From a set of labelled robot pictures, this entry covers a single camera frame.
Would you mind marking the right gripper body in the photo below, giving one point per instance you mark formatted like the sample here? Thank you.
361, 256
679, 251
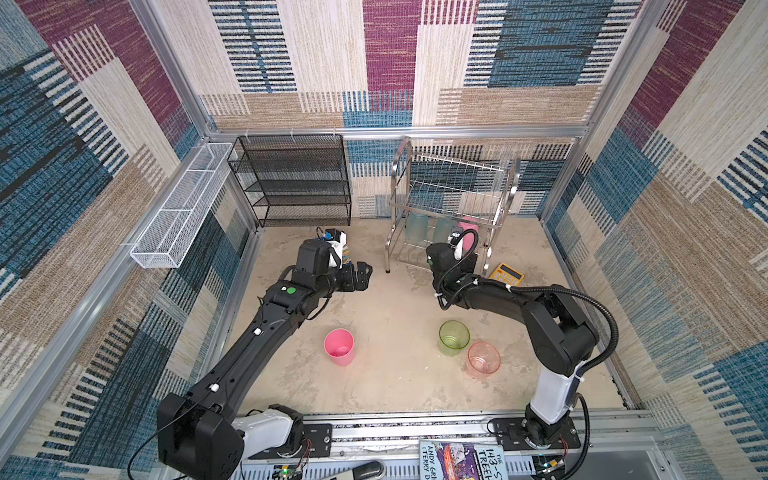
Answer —
466, 264

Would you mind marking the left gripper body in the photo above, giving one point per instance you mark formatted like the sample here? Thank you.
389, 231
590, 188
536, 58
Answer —
349, 285

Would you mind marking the teal cup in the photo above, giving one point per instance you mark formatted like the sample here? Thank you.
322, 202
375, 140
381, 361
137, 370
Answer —
416, 228
443, 230

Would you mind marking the green cup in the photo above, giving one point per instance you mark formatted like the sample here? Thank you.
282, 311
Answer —
453, 337

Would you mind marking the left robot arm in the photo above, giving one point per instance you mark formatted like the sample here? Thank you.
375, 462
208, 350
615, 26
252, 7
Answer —
200, 433

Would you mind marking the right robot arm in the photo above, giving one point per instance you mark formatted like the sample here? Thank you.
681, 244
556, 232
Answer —
570, 332

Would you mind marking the silver metal dish rack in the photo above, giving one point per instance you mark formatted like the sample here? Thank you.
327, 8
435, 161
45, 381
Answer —
441, 186

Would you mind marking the yellow calculator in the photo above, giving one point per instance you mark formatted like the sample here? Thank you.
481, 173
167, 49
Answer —
507, 275

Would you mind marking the pink cup front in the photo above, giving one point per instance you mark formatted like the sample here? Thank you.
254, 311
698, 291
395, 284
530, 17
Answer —
339, 345

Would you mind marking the clear pink cup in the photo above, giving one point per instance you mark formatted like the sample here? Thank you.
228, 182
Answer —
483, 359

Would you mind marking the black mesh shelf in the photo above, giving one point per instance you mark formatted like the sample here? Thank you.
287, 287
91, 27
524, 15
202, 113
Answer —
294, 180

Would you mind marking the purple treehouse book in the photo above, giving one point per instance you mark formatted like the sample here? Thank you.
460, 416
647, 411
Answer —
461, 461

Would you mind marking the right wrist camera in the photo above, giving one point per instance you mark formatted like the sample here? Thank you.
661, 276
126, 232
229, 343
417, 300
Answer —
461, 241

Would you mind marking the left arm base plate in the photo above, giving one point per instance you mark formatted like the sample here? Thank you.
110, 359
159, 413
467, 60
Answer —
313, 440

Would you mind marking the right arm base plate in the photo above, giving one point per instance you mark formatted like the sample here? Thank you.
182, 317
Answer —
528, 434

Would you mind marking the white wire wall basket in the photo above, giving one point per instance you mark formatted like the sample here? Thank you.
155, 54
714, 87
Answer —
172, 230

